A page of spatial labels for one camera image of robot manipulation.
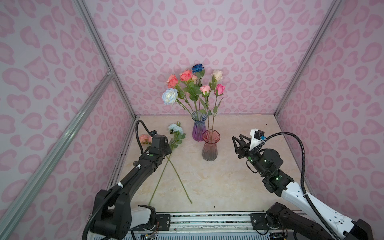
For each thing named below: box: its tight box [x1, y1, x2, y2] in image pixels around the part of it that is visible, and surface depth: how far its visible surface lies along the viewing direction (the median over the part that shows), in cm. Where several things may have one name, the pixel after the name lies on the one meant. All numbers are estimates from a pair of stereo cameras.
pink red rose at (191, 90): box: [179, 70, 202, 115], surface depth 84 cm
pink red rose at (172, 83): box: [166, 74, 194, 115], surface depth 80 cm
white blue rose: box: [162, 88, 193, 116], surface depth 70 cm
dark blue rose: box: [191, 63, 205, 79], surface depth 88 cm
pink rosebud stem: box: [200, 84, 211, 133], surface depth 79 cm
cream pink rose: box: [209, 69, 223, 90], surface depth 87 cm
